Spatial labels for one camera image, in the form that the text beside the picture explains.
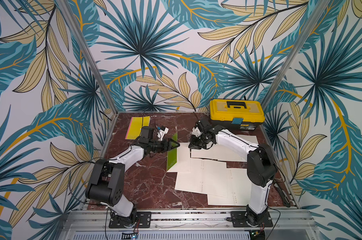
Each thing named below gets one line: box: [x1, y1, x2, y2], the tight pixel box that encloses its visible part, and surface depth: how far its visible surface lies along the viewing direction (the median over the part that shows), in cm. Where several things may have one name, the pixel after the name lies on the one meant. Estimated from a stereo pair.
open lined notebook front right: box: [207, 168, 252, 206], surface depth 82 cm
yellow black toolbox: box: [209, 99, 266, 130], surface depth 101 cm
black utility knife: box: [273, 183, 291, 208], surface depth 81 cm
